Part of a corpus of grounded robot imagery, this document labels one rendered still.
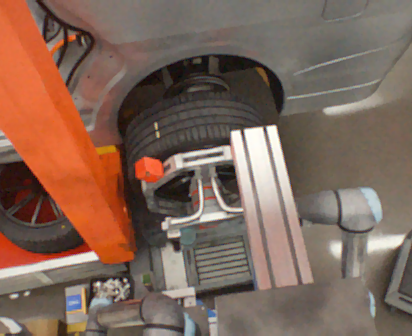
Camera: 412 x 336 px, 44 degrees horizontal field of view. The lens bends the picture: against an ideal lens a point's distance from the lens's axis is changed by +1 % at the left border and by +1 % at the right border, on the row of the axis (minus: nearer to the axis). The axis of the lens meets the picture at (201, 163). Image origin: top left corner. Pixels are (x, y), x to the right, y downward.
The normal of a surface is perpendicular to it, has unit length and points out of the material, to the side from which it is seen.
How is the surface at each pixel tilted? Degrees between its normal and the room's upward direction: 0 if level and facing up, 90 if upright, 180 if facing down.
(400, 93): 0
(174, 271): 0
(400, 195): 0
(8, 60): 90
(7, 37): 90
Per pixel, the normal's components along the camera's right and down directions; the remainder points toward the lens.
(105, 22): 0.17, 0.79
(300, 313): -0.04, -0.46
